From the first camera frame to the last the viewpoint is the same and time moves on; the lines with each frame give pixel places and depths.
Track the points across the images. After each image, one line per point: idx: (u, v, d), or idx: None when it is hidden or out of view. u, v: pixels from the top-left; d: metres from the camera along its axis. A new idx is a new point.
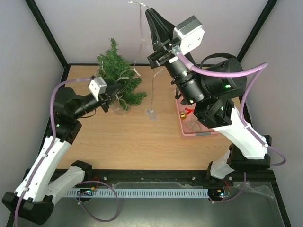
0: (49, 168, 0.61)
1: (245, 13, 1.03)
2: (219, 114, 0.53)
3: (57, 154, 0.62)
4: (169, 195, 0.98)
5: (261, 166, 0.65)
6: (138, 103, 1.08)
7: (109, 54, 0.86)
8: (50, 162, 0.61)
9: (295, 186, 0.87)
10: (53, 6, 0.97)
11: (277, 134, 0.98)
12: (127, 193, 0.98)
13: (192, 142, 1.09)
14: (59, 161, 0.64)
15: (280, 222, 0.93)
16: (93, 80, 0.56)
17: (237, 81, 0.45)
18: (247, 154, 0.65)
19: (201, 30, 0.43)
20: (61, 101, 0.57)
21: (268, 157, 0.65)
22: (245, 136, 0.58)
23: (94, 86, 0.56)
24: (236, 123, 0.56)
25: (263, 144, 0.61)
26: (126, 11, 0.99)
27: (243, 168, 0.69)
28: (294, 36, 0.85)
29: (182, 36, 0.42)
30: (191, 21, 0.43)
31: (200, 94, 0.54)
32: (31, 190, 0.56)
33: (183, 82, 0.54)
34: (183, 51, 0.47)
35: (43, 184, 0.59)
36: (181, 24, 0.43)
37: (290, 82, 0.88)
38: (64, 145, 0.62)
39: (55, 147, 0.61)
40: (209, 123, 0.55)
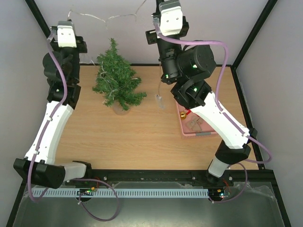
0: (56, 133, 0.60)
1: (245, 13, 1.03)
2: (192, 94, 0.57)
3: (61, 119, 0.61)
4: (169, 195, 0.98)
5: (240, 155, 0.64)
6: (138, 103, 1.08)
7: (108, 54, 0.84)
8: (56, 126, 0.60)
9: (295, 187, 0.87)
10: (52, 7, 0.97)
11: (277, 135, 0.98)
12: (126, 193, 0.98)
13: (192, 142, 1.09)
14: (64, 125, 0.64)
15: (280, 221, 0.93)
16: (59, 29, 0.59)
17: (204, 63, 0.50)
18: (227, 144, 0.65)
19: (180, 11, 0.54)
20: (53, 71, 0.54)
21: (248, 147, 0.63)
22: (221, 121, 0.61)
23: (66, 32, 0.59)
24: (209, 106, 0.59)
25: (242, 133, 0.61)
26: (125, 11, 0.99)
27: (227, 158, 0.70)
28: (294, 36, 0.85)
29: (161, 10, 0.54)
30: (173, 1, 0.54)
31: (174, 72, 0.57)
32: (42, 153, 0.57)
33: (164, 60, 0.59)
34: (164, 27, 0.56)
35: (52, 148, 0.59)
36: (165, 3, 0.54)
37: (290, 82, 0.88)
38: (68, 109, 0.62)
39: (59, 111, 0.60)
40: (182, 101, 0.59)
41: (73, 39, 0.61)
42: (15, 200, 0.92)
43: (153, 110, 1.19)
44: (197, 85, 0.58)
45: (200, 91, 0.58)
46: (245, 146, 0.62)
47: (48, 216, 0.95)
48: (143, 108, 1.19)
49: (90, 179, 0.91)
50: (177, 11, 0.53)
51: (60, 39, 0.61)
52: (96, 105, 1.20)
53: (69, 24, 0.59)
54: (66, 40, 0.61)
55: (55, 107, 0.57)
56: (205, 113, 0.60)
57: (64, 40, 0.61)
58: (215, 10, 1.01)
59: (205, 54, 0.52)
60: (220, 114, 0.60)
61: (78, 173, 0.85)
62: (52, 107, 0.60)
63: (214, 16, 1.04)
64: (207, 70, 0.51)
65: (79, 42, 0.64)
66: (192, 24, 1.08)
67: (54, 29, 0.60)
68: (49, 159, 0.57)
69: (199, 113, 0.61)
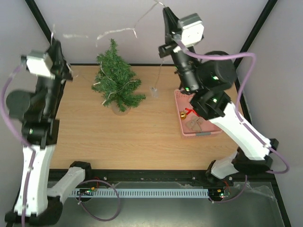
0: (40, 178, 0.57)
1: (245, 13, 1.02)
2: (211, 105, 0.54)
3: (43, 164, 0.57)
4: (169, 195, 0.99)
5: (262, 167, 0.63)
6: (136, 105, 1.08)
7: (108, 54, 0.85)
8: (38, 173, 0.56)
9: (295, 187, 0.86)
10: (51, 7, 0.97)
11: (278, 135, 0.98)
12: (127, 193, 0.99)
13: (192, 142, 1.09)
14: (48, 164, 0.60)
15: (280, 221, 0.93)
16: (29, 61, 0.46)
17: (226, 74, 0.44)
18: (248, 154, 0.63)
19: (201, 26, 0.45)
20: (19, 114, 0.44)
21: (270, 159, 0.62)
22: (241, 132, 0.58)
23: (39, 66, 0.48)
24: (229, 117, 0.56)
25: (263, 144, 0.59)
26: (125, 10, 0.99)
27: (248, 169, 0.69)
28: (294, 36, 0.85)
29: (182, 26, 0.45)
30: (193, 15, 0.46)
31: (194, 84, 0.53)
32: (31, 205, 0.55)
33: (182, 73, 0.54)
34: (184, 43, 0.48)
35: (40, 195, 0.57)
36: (185, 17, 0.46)
37: (290, 82, 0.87)
38: (48, 151, 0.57)
39: (39, 157, 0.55)
40: (201, 112, 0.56)
41: (48, 72, 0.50)
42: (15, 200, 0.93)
43: (152, 110, 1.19)
44: (217, 95, 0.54)
45: (220, 101, 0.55)
46: (266, 158, 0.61)
47: None
48: (143, 108, 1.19)
49: (91, 180, 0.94)
50: (200, 26, 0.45)
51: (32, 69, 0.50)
52: (96, 105, 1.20)
53: (41, 55, 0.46)
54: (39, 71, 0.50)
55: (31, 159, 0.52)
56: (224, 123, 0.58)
57: (37, 71, 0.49)
58: (215, 9, 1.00)
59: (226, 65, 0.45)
60: (240, 125, 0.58)
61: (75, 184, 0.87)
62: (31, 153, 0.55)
63: (213, 15, 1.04)
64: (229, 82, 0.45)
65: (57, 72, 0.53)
66: None
67: (22, 59, 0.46)
68: (41, 207, 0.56)
69: (218, 123, 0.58)
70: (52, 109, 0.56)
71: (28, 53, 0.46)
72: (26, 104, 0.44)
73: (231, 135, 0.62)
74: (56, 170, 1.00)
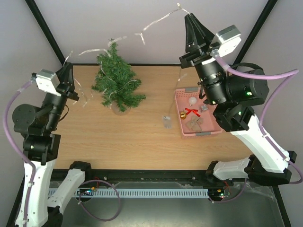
0: (41, 192, 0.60)
1: (246, 13, 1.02)
2: (236, 118, 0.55)
3: (44, 178, 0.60)
4: (169, 195, 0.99)
5: (280, 180, 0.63)
6: (136, 104, 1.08)
7: (108, 54, 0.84)
8: (39, 187, 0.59)
9: (295, 187, 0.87)
10: (52, 6, 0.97)
11: (277, 135, 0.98)
12: (127, 193, 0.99)
13: (193, 142, 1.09)
14: (49, 178, 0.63)
15: (280, 221, 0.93)
16: (38, 79, 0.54)
17: (260, 90, 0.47)
18: (266, 166, 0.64)
19: (239, 39, 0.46)
20: (24, 126, 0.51)
21: (289, 172, 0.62)
22: (262, 145, 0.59)
23: (45, 83, 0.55)
24: (253, 129, 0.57)
25: (284, 158, 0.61)
26: (125, 10, 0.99)
27: (262, 179, 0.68)
28: (294, 36, 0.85)
29: (222, 40, 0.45)
30: (231, 28, 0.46)
31: (222, 97, 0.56)
32: (31, 220, 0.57)
33: (209, 85, 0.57)
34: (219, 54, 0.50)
35: (41, 208, 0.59)
36: (223, 30, 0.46)
37: (290, 82, 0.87)
38: (48, 166, 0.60)
39: (40, 173, 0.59)
40: (225, 125, 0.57)
41: (52, 89, 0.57)
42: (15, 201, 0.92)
43: (152, 110, 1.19)
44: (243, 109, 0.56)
45: (245, 114, 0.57)
46: (285, 171, 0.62)
47: None
48: (143, 108, 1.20)
49: (91, 180, 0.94)
50: (237, 39, 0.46)
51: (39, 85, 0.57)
52: (96, 105, 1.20)
53: (49, 76, 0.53)
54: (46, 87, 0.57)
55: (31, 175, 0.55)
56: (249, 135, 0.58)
57: (44, 87, 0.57)
58: (215, 9, 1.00)
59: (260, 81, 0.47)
60: (263, 137, 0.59)
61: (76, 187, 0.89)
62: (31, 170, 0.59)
63: (214, 15, 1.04)
64: (262, 98, 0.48)
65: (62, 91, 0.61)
66: None
67: (32, 76, 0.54)
68: (41, 221, 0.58)
69: (240, 135, 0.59)
70: (53, 125, 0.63)
71: (38, 72, 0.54)
72: (31, 118, 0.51)
73: (251, 147, 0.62)
74: (56, 171, 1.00)
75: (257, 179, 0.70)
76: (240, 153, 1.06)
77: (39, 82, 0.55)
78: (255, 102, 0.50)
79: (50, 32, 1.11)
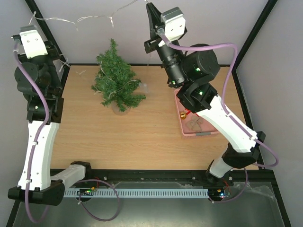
0: (45, 153, 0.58)
1: (245, 13, 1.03)
2: (197, 98, 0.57)
3: (48, 139, 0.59)
4: (169, 195, 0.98)
5: (248, 160, 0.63)
6: (136, 104, 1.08)
7: (108, 54, 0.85)
8: (43, 148, 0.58)
9: (295, 187, 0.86)
10: (52, 7, 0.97)
11: (277, 135, 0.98)
12: (126, 193, 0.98)
13: (192, 142, 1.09)
14: (52, 143, 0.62)
15: (280, 221, 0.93)
16: (23, 36, 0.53)
17: (207, 65, 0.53)
18: (236, 147, 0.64)
19: (182, 19, 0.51)
20: (28, 84, 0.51)
21: (256, 152, 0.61)
22: (227, 123, 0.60)
23: (33, 37, 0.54)
24: (214, 108, 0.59)
25: (250, 136, 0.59)
26: (125, 11, 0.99)
27: (235, 162, 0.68)
28: (294, 35, 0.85)
29: (165, 20, 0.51)
30: (174, 10, 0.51)
31: (180, 77, 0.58)
32: (35, 180, 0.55)
33: (168, 66, 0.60)
34: (168, 35, 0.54)
35: (44, 170, 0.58)
36: (166, 12, 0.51)
37: (290, 82, 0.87)
38: (53, 127, 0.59)
39: (44, 132, 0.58)
40: (187, 105, 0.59)
41: (41, 44, 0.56)
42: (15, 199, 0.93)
43: (152, 110, 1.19)
44: (202, 88, 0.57)
45: (206, 94, 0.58)
46: (252, 150, 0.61)
47: (48, 217, 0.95)
48: (143, 108, 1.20)
49: (89, 180, 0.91)
50: (180, 19, 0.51)
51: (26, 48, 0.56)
52: (96, 105, 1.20)
53: (32, 28, 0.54)
54: (33, 48, 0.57)
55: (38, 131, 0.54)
56: (210, 115, 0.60)
57: (31, 48, 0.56)
58: (214, 10, 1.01)
59: (206, 58, 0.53)
60: (227, 117, 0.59)
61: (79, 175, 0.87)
62: (36, 128, 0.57)
63: (213, 16, 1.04)
64: (210, 73, 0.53)
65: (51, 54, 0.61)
66: (192, 24, 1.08)
67: (16, 38, 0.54)
68: (45, 183, 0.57)
69: (204, 116, 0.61)
70: (58, 84, 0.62)
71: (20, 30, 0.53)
72: (33, 76, 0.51)
73: (218, 129, 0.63)
74: (57, 170, 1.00)
75: (232, 163, 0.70)
76: None
77: (26, 40, 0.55)
78: (207, 78, 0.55)
79: (50, 33, 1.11)
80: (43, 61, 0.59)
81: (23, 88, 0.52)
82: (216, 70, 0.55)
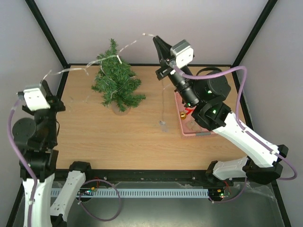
0: (43, 206, 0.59)
1: (245, 12, 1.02)
2: (211, 116, 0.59)
3: (44, 195, 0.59)
4: (168, 195, 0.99)
5: (271, 174, 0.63)
6: (136, 105, 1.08)
7: (108, 54, 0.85)
8: (40, 205, 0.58)
9: (295, 186, 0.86)
10: (52, 6, 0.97)
11: (277, 135, 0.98)
12: (127, 193, 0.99)
13: (192, 142, 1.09)
14: (49, 194, 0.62)
15: (281, 222, 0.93)
16: (26, 93, 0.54)
17: (218, 88, 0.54)
18: (257, 162, 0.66)
19: (191, 49, 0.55)
20: (24, 139, 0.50)
21: (279, 166, 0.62)
22: (245, 139, 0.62)
23: (35, 95, 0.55)
24: (230, 125, 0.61)
25: (271, 151, 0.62)
26: (124, 10, 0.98)
27: (258, 178, 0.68)
28: (294, 36, 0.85)
29: (175, 52, 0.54)
30: (182, 42, 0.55)
31: (195, 99, 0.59)
32: None
33: (182, 90, 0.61)
34: (179, 65, 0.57)
35: (44, 221, 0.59)
36: (176, 45, 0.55)
37: (291, 82, 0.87)
38: (48, 182, 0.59)
39: (39, 190, 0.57)
40: (203, 123, 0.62)
41: (43, 100, 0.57)
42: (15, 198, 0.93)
43: (152, 110, 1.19)
44: (215, 107, 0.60)
45: (220, 111, 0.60)
46: (274, 164, 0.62)
47: None
48: (143, 108, 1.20)
49: (91, 180, 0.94)
50: (189, 51, 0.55)
51: (30, 102, 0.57)
52: (96, 105, 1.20)
53: (36, 86, 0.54)
54: (36, 102, 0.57)
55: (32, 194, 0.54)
56: (228, 132, 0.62)
57: (34, 103, 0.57)
58: (215, 9, 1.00)
59: (217, 82, 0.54)
60: (243, 133, 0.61)
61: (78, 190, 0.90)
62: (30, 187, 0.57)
63: (214, 16, 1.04)
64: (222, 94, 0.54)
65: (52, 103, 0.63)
66: (192, 25, 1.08)
67: (20, 94, 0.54)
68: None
69: (221, 133, 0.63)
70: (53, 137, 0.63)
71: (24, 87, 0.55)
72: (31, 131, 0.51)
73: (237, 144, 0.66)
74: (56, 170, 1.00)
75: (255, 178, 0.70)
76: (240, 154, 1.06)
77: (28, 97, 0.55)
78: (219, 99, 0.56)
79: (50, 32, 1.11)
80: (45, 113, 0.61)
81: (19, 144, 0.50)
82: (228, 91, 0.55)
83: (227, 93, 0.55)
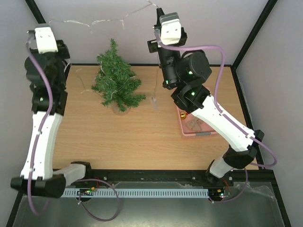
0: (49, 144, 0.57)
1: (245, 13, 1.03)
2: (190, 98, 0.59)
3: (51, 130, 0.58)
4: (168, 195, 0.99)
5: (245, 158, 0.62)
6: (136, 105, 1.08)
7: (108, 54, 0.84)
8: (46, 138, 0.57)
9: (295, 187, 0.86)
10: (52, 7, 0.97)
11: (277, 135, 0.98)
12: (126, 193, 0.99)
13: (192, 142, 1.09)
14: (54, 136, 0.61)
15: (280, 222, 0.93)
16: (37, 32, 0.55)
17: (199, 69, 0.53)
18: (233, 146, 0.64)
19: (177, 24, 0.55)
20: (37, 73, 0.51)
21: (253, 150, 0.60)
22: (220, 122, 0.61)
23: (46, 33, 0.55)
24: (208, 109, 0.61)
25: (246, 135, 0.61)
26: (124, 10, 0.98)
27: (234, 162, 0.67)
28: (294, 36, 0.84)
29: (161, 22, 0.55)
30: (173, 14, 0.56)
31: (173, 78, 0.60)
32: (38, 170, 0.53)
33: (164, 67, 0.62)
34: (163, 38, 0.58)
35: (48, 161, 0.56)
36: (165, 15, 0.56)
37: (292, 82, 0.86)
38: (57, 118, 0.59)
39: (48, 122, 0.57)
40: (182, 105, 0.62)
41: (53, 41, 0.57)
42: (16, 200, 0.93)
43: (153, 110, 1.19)
44: (195, 89, 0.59)
45: (199, 95, 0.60)
46: (249, 148, 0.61)
47: (48, 217, 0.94)
48: (142, 108, 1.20)
49: (90, 178, 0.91)
50: (176, 24, 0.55)
51: (37, 42, 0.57)
52: (96, 105, 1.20)
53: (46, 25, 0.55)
54: (46, 43, 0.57)
55: (43, 120, 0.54)
56: (206, 115, 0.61)
57: (43, 44, 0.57)
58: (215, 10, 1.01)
59: (199, 62, 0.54)
60: (220, 116, 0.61)
61: (79, 175, 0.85)
62: (40, 118, 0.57)
63: (213, 16, 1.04)
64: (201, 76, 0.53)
65: (59, 46, 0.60)
66: (192, 24, 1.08)
67: (31, 33, 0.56)
68: (47, 173, 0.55)
69: (199, 116, 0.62)
70: (63, 79, 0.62)
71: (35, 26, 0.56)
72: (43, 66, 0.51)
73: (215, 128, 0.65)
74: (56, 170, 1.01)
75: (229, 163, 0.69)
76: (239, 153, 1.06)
77: (40, 37, 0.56)
78: (199, 81, 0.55)
79: None
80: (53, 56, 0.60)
81: (33, 78, 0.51)
82: (208, 74, 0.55)
83: (207, 75, 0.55)
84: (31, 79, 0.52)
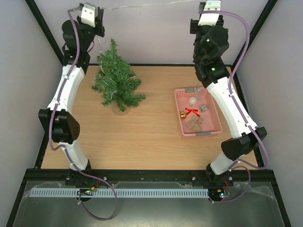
0: (72, 89, 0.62)
1: (244, 13, 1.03)
2: (208, 71, 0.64)
3: (76, 79, 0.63)
4: (168, 195, 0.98)
5: (236, 145, 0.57)
6: (136, 104, 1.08)
7: (108, 54, 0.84)
8: (71, 83, 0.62)
9: (295, 186, 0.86)
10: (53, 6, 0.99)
11: (277, 134, 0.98)
12: (127, 193, 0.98)
13: (192, 142, 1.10)
14: (77, 87, 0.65)
15: (280, 221, 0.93)
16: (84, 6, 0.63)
17: (215, 39, 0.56)
18: (232, 132, 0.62)
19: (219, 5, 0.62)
20: (69, 35, 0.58)
21: (246, 137, 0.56)
22: (227, 103, 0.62)
23: (89, 11, 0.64)
24: (219, 85, 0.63)
25: (246, 122, 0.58)
26: (124, 11, 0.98)
27: (228, 149, 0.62)
28: (294, 35, 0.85)
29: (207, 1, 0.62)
30: None
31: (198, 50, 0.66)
32: (62, 105, 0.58)
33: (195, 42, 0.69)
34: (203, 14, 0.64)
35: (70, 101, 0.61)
36: None
37: (292, 81, 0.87)
38: (81, 72, 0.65)
39: (75, 72, 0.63)
40: (200, 76, 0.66)
41: (93, 18, 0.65)
42: (15, 200, 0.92)
43: (153, 110, 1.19)
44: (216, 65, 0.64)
45: (218, 71, 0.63)
46: (243, 135, 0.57)
47: (48, 217, 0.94)
48: (142, 108, 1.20)
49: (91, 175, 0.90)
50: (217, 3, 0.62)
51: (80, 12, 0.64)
52: (96, 105, 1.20)
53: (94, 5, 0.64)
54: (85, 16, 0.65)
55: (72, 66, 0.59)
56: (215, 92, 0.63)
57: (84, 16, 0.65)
58: None
59: (218, 34, 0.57)
60: (229, 97, 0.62)
61: (78, 164, 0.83)
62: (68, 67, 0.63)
63: None
64: (215, 44, 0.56)
65: (97, 24, 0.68)
66: None
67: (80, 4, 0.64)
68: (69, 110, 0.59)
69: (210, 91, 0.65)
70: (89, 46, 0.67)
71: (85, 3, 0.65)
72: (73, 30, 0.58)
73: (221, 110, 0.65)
74: (56, 170, 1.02)
75: (224, 150, 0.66)
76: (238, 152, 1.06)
77: (84, 10, 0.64)
78: (214, 52, 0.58)
79: (49, 32, 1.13)
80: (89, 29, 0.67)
81: (67, 37, 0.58)
82: (225, 46, 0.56)
83: (225, 48, 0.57)
84: (66, 39, 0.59)
